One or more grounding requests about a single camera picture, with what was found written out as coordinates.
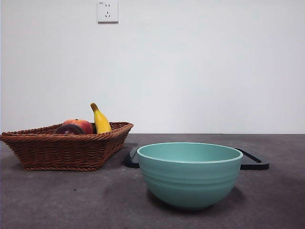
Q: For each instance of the teal ceramic bowl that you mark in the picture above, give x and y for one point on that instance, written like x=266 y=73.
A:
x=190 y=183

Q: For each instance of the dark purple plum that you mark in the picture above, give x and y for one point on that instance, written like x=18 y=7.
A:
x=69 y=130

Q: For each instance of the yellow banana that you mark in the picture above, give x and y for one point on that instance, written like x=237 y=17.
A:
x=101 y=121

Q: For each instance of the green avocado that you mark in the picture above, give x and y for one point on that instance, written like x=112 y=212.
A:
x=94 y=129

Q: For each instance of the red yellow apple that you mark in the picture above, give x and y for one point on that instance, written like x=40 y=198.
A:
x=83 y=125

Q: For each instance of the brown wicker basket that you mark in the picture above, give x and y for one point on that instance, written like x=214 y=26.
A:
x=64 y=152

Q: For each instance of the dark rectangular tray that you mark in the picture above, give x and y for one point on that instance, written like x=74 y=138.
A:
x=252 y=164

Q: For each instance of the white wall socket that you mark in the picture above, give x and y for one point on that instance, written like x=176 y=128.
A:
x=107 y=12

